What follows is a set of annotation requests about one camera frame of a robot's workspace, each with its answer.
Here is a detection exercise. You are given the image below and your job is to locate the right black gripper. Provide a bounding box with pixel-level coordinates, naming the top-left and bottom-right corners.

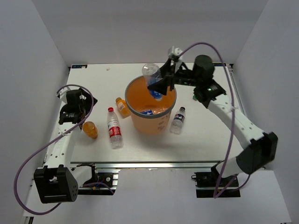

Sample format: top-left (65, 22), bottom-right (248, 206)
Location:
top-left (147, 58), bottom-right (200, 96)

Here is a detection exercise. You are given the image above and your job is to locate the clear bottle blue label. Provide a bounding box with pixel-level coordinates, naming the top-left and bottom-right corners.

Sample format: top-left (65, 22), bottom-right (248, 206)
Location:
top-left (142, 63), bottom-right (163, 101)

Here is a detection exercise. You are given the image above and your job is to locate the orange juice bottle wide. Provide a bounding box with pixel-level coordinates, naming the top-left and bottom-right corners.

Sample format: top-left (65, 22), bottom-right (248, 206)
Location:
top-left (82, 121), bottom-right (98, 139)

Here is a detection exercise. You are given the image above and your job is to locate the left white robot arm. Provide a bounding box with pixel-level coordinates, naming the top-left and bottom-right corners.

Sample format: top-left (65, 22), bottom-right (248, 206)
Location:
top-left (34, 87), bottom-right (99, 203)

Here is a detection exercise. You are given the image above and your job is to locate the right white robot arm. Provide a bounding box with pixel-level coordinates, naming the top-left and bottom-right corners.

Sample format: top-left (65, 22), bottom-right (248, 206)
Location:
top-left (148, 55), bottom-right (278, 186)

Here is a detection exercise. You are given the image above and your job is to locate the crushed bottle inside bin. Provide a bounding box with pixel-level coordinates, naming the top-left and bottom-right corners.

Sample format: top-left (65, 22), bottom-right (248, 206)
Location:
top-left (139, 105), bottom-right (168, 115)

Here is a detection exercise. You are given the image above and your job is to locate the orange plastic bin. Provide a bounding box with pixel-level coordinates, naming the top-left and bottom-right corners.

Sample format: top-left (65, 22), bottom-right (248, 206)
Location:
top-left (125, 76), bottom-right (177, 134)

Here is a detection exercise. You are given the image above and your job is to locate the left blue table sticker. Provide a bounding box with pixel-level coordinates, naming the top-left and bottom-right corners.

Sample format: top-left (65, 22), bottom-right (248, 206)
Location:
top-left (71, 64), bottom-right (87, 69)

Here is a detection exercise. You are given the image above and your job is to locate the blue table sticker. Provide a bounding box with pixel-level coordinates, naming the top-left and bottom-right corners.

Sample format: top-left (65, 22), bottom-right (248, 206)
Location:
top-left (71, 64), bottom-right (87, 69)
top-left (213, 63), bottom-right (227, 67)

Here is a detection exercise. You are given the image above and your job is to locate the small orange juice bottle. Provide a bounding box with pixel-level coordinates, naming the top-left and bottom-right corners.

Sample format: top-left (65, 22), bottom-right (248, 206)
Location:
top-left (115, 98), bottom-right (130, 118)

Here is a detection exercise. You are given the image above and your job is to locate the clear bottle black cap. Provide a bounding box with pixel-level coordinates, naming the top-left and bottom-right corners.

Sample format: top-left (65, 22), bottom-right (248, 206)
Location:
top-left (170, 107), bottom-right (185, 134)

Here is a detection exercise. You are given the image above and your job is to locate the clear bottle red label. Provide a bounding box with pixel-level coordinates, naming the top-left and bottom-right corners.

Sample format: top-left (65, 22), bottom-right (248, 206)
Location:
top-left (107, 107), bottom-right (123, 149)

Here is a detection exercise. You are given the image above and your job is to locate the right blue table sticker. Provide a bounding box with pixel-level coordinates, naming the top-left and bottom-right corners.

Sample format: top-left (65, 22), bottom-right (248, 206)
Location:
top-left (213, 63), bottom-right (227, 67)

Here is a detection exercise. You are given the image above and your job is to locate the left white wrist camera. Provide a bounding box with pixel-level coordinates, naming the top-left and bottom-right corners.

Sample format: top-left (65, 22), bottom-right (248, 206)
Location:
top-left (57, 87), bottom-right (69, 104)

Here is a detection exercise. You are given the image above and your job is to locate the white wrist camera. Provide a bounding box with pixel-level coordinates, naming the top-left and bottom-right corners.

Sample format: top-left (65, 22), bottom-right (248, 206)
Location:
top-left (168, 46), bottom-right (183, 62)
top-left (57, 87), bottom-right (69, 104)

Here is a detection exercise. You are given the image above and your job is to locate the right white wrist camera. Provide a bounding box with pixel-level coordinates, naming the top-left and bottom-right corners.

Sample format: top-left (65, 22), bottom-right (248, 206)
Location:
top-left (168, 46), bottom-right (183, 62)

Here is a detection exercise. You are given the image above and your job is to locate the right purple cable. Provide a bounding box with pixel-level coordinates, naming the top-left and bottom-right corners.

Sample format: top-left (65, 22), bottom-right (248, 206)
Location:
top-left (172, 42), bottom-right (252, 199)

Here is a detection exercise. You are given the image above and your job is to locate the aluminium table rail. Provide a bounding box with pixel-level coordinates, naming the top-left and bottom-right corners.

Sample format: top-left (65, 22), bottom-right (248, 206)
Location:
top-left (70, 161), bottom-right (222, 170)

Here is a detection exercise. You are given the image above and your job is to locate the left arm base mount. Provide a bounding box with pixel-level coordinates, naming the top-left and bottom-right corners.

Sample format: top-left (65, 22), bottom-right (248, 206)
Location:
top-left (71, 163), bottom-right (120, 196)

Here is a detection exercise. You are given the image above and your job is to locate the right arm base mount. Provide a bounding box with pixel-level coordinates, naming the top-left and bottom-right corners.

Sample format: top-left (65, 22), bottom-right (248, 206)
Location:
top-left (191, 163), bottom-right (241, 198)

